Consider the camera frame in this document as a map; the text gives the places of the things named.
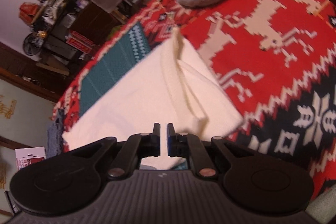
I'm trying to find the white knit vest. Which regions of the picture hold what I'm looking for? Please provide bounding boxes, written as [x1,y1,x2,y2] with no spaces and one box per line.
[61,27,244,171]

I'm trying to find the folded blue jeans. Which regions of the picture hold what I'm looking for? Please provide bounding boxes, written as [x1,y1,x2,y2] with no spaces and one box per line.
[46,109,64,159]

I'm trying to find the green cutting mat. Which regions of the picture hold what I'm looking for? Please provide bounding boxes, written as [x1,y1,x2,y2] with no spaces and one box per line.
[79,22,151,116]

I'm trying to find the red couplet boxes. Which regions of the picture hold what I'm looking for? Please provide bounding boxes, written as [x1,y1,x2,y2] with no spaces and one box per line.
[66,30,95,54]

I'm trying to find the red patterned blanket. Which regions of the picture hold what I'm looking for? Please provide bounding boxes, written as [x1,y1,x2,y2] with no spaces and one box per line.
[55,0,335,196]

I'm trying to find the cluttered dark shelf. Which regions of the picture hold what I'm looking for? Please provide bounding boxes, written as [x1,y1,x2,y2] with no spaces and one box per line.
[18,0,106,67]

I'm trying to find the black fan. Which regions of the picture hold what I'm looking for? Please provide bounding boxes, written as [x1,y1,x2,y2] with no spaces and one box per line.
[23,33,44,56]

